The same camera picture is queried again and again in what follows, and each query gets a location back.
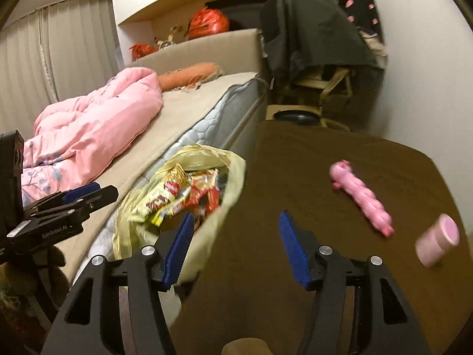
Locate orange pillow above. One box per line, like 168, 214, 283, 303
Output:
157, 62, 223, 93

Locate bed mattress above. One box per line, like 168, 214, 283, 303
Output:
55, 72, 259, 264

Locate dark grey jacket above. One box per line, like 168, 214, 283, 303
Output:
259, 0, 387, 83

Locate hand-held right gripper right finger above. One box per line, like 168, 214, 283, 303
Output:
279, 211, 433, 355

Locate white plush toy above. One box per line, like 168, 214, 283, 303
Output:
155, 25, 186, 51

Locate large orange plastic bag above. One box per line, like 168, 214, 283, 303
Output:
186, 6, 231, 40

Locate small pink bottle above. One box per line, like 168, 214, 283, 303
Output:
414, 213, 461, 268

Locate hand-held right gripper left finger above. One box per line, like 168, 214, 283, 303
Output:
41, 212, 195, 355

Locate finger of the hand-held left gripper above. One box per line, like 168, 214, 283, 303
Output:
33, 185, 119, 226
23, 182, 101, 214

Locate pile of clothes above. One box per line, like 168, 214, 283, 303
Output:
360, 30, 389, 58

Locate white panelled wardrobe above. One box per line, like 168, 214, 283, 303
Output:
364, 0, 473, 178

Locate black bag pink spots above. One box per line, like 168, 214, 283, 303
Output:
338, 0, 383, 33

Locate pink quilt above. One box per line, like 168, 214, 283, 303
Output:
20, 67, 164, 208

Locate small orange plastic bag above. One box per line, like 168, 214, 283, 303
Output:
129, 43, 160, 62

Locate beige upholstered bed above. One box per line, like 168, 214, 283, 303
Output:
131, 28, 267, 149

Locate pink pig toy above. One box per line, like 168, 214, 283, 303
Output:
329, 160, 395, 238

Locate pale yellow chip bag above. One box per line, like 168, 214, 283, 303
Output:
146, 163, 193, 227

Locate beige curtain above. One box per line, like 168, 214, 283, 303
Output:
0, 0, 125, 131

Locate yellow plastic bag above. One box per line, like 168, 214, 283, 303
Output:
113, 145, 247, 304

